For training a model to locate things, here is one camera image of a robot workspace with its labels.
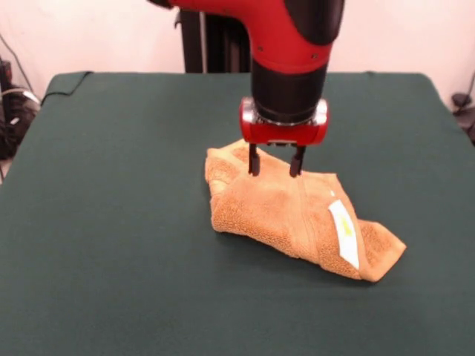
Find grey black stand base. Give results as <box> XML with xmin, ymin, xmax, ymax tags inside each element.
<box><xmin>451</xmin><ymin>70</ymin><xmax>475</xmax><ymax>146</ymax></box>

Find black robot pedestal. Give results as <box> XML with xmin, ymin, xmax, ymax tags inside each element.
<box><xmin>174</xmin><ymin>9</ymin><xmax>257</xmax><ymax>73</ymax></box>

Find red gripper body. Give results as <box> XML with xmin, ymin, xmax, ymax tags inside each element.
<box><xmin>238</xmin><ymin>96</ymin><xmax>330</xmax><ymax>146</ymax></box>

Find dark green table cloth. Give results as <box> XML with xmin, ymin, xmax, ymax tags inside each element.
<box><xmin>0</xmin><ymin>70</ymin><xmax>475</xmax><ymax>356</ymax></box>

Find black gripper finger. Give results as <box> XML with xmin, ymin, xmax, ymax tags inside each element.
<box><xmin>247</xmin><ymin>142</ymin><xmax>261</xmax><ymax>177</ymax></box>
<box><xmin>289</xmin><ymin>144</ymin><xmax>307</xmax><ymax>178</ymax></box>

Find orange terry towel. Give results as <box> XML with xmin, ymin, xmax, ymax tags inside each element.
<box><xmin>205</xmin><ymin>139</ymin><xmax>407</xmax><ymax>285</ymax></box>

